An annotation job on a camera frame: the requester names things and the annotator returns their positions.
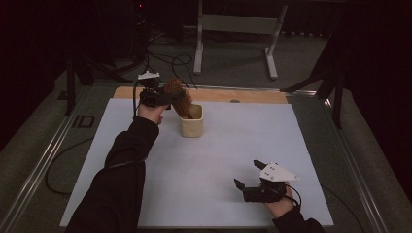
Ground white metal desk frame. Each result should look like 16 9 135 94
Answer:
192 0 289 81

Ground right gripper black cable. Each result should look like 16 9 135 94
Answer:
284 183 366 233

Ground aluminium floor rail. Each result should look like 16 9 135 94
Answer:
0 86 93 233
320 96 392 233

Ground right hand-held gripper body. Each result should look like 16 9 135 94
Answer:
242 161 301 205

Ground black floor cables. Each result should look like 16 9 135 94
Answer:
134 30 199 90

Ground beige square holder cup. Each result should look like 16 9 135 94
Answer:
179 103 204 139

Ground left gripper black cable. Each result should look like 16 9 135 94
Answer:
44 80 149 197

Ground brown wooden paddle hairbrush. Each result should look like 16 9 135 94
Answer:
163 77 194 120

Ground person's left hand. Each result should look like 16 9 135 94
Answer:
136 102 169 126

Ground black stand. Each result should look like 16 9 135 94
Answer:
64 52 134 117
279 61 346 130

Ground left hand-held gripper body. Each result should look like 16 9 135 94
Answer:
137 70 170 109

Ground person's right hand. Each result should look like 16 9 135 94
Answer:
264 185 295 220

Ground white table mat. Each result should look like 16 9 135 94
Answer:
59 97 334 229

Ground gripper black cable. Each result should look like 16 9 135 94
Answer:
44 80 149 197
284 183 366 233

